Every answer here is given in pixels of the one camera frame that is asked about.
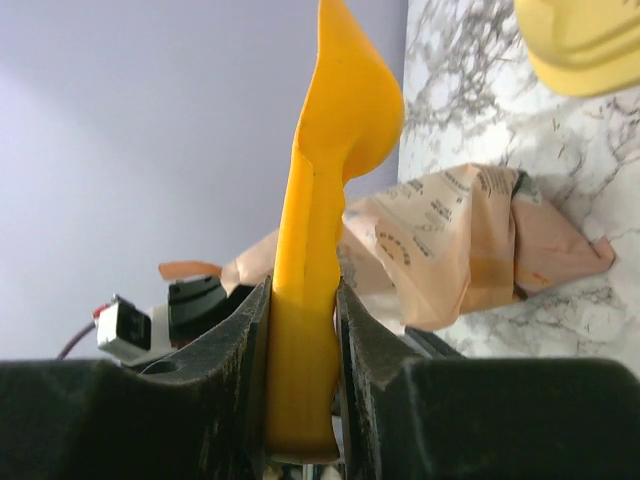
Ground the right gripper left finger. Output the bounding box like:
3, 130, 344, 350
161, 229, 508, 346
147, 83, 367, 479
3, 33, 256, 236
1, 281, 271, 479

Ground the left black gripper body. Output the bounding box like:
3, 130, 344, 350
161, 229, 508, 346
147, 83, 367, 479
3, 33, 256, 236
167, 276, 234, 346

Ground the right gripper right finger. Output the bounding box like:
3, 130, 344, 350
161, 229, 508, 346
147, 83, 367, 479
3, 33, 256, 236
337, 284, 639, 479

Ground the pink cat litter bag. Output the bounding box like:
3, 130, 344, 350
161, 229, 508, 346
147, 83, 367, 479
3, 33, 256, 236
220, 164, 615, 331

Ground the orange plastic scoop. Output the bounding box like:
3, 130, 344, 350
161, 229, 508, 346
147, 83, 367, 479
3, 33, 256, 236
265, 1, 404, 464

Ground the yellow litter box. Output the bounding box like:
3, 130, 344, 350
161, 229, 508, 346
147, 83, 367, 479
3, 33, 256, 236
514, 0, 639, 97

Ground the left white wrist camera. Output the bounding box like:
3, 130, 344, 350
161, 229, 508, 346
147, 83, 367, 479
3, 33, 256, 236
94, 295, 176, 367

